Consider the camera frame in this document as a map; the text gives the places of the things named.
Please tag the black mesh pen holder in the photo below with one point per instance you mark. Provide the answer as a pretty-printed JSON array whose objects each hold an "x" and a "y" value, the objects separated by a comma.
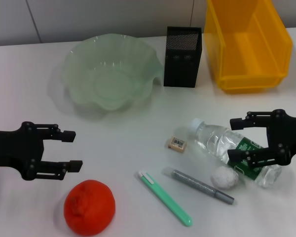
[{"x": 182, "y": 71}]

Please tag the clear water bottle green label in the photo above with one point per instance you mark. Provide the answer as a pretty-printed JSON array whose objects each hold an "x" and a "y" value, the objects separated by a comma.
[{"x": 212, "y": 140}]

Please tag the orange fruit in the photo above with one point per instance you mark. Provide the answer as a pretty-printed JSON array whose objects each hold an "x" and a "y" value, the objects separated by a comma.
[{"x": 88, "y": 207}]

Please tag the white paper ball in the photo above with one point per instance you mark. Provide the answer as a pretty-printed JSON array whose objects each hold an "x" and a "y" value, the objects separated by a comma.
[{"x": 224, "y": 177}]

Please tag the grey glitter marker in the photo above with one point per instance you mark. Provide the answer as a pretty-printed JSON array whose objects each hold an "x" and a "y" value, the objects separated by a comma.
[{"x": 197, "y": 184}]

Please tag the mint green pen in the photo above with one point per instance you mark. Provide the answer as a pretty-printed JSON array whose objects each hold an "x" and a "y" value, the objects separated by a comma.
[{"x": 162, "y": 195}]

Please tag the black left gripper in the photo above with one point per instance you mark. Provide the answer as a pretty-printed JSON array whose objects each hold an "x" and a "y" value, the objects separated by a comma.
[{"x": 17, "y": 148}]

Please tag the yellow plastic bin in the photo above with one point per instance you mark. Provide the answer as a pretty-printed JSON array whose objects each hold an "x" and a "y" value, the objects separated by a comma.
[{"x": 249, "y": 49}]

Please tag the green glass fruit plate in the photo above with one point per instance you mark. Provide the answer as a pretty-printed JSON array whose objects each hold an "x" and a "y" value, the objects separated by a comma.
[{"x": 88, "y": 74}]

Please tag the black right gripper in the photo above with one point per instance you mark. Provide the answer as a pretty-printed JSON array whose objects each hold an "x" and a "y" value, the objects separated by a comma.
[{"x": 291, "y": 135}]

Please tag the beige eraser with barcode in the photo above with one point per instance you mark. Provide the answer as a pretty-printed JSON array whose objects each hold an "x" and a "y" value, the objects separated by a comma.
[{"x": 177, "y": 145}]

